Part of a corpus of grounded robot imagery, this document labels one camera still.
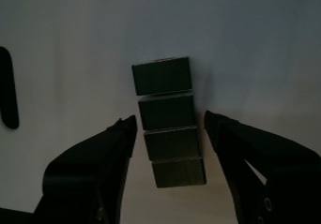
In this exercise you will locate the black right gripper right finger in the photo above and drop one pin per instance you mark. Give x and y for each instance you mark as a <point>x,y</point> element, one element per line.
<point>284,177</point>

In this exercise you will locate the dark green toy sushi piece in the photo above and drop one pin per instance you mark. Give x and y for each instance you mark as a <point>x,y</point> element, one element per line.
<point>178,172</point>
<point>162,76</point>
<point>167,111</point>
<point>171,143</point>

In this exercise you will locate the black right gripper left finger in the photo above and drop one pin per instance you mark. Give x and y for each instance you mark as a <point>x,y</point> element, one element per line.
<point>83,184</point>

